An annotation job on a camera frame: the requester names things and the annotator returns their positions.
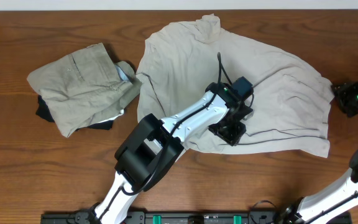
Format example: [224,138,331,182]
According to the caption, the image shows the light grey t-shirt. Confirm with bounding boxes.
[136,15,333,157]

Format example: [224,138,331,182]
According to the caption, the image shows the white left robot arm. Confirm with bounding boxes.
[89,78,254,223]

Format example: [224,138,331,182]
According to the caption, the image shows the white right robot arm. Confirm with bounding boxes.
[273,82,358,224]

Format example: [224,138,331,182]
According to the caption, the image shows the folded khaki shorts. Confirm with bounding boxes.
[27,43,142,138]

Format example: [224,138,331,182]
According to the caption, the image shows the black garment under shorts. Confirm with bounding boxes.
[35,95,55,123]

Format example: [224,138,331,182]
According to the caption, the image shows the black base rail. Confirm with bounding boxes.
[40,206,278,224]

